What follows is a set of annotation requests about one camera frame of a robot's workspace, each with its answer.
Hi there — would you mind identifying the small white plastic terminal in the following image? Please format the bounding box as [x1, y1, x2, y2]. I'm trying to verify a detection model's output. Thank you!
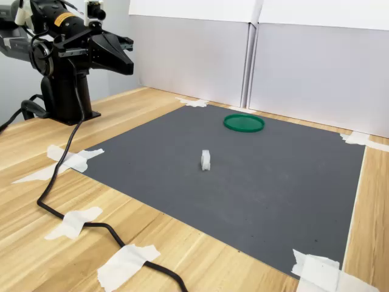
[200, 148, 212, 172]

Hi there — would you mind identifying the round green lid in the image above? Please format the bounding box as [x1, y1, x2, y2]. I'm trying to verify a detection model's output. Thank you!
[223, 114, 266, 134]

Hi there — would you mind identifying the white plastic clip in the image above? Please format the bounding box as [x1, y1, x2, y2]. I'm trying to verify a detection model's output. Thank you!
[14, 0, 33, 26]

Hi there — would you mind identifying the white partition panel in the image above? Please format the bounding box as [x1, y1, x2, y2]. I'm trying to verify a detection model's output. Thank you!
[129, 13, 252, 108]
[247, 23, 389, 139]

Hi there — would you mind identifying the white tape piece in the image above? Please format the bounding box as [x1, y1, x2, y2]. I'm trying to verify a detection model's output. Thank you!
[97, 243, 162, 292]
[340, 131, 389, 153]
[46, 144, 105, 173]
[11, 162, 72, 186]
[44, 206, 104, 241]
[175, 97, 210, 108]
[291, 248, 381, 292]

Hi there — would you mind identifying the dark grey mat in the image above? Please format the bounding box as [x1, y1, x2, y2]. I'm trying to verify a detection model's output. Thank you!
[79, 104, 367, 279]

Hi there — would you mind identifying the small white camera box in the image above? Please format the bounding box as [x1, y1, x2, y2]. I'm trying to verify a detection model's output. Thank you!
[83, 0, 107, 28]

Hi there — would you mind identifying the thick black power cable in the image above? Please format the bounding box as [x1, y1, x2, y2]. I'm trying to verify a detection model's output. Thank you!
[0, 94, 51, 133]

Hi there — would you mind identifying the thin black camera cable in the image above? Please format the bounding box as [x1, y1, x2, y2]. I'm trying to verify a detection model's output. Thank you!
[36, 57, 189, 292]

